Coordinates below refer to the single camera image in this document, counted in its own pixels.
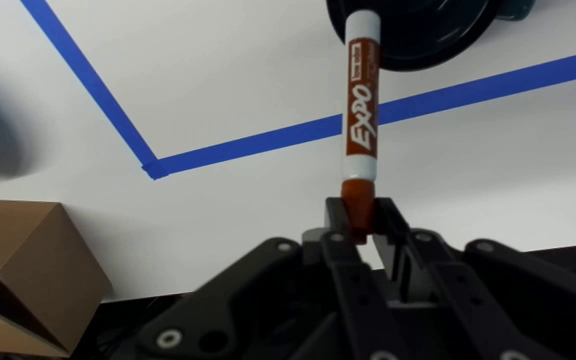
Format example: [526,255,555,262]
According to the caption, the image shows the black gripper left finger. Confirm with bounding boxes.
[109,195,407,360]

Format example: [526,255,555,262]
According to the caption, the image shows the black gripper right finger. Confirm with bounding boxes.
[370,195,576,360]

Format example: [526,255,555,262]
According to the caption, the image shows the orange Expo marker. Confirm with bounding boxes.
[338,7,384,246]

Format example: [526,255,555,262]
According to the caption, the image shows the dark teal cup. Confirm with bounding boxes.
[323,0,502,74]

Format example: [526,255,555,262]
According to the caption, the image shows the blue tape outline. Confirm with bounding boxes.
[17,0,576,181]

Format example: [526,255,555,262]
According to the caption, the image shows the teal plastic object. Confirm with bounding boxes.
[494,0,537,21]

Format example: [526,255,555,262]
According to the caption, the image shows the brown cardboard box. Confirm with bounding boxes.
[0,198,114,360]

